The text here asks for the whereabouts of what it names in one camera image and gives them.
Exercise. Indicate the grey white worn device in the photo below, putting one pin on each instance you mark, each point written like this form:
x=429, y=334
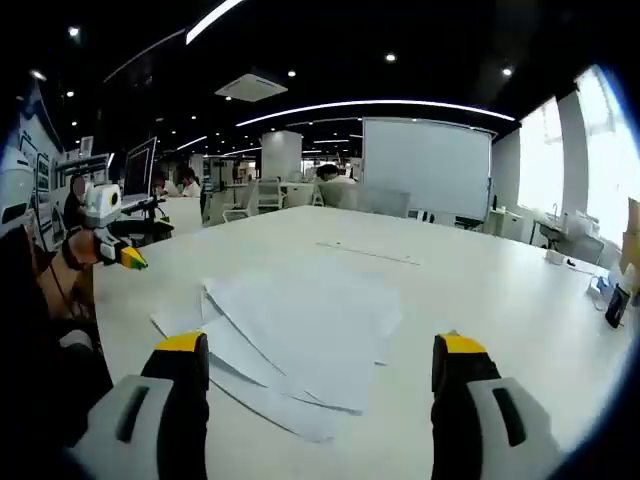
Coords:
x=15, y=190

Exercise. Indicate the white office chair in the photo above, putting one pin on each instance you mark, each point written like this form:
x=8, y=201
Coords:
x=242, y=202
x=272, y=194

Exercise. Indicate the black rectangular object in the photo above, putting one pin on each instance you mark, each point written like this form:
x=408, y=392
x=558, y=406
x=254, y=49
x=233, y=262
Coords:
x=617, y=306

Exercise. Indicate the blue tissue pack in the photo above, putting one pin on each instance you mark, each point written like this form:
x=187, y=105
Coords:
x=599, y=285

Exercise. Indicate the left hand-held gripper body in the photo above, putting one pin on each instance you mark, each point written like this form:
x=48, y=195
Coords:
x=102, y=197

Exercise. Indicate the open laptop on stand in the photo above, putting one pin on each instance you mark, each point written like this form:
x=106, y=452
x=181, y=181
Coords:
x=140, y=167

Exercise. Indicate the person's left hand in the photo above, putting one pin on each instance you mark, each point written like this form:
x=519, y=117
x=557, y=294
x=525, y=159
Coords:
x=87, y=250

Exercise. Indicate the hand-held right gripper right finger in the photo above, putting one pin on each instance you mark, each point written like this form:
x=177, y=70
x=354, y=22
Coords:
x=460, y=425

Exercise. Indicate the stack of white printing papers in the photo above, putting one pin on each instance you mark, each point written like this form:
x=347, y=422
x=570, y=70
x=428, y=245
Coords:
x=310, y=340

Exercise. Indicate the small white box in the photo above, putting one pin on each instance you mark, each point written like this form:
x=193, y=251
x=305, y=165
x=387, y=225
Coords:
x=554, y=257

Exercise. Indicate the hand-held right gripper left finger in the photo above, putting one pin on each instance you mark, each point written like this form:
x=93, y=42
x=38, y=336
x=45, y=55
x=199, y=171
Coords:
x=175, y=425

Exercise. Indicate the white utility sink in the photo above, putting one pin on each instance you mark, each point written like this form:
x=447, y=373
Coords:
x=565, y=227

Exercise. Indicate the flat white strip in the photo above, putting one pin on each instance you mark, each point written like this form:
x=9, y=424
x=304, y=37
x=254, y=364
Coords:
x=370, y=254

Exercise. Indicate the blue white wall poster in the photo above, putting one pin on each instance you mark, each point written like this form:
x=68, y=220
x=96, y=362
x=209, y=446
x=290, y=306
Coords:
x=42, y=165

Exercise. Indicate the white square pillar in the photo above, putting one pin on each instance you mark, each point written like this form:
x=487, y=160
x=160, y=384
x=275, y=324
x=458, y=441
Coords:
x=281, y=155

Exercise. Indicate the straight ceiling light strip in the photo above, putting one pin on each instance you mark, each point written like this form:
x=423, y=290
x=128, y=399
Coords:
x=375, y=104

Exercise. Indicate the whiteboard on stand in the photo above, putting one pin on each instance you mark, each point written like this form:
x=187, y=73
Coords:
x=425, y=165

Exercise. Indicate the white table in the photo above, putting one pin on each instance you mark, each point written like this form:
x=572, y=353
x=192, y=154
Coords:
x=475, y=310

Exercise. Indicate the long curved ceiling light strip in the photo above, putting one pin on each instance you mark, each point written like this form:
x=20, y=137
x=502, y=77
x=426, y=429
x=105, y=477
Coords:
x=212, y=22

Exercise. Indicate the ceiling air conditioner vent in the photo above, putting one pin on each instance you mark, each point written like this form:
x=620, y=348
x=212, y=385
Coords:
x=252, y=87

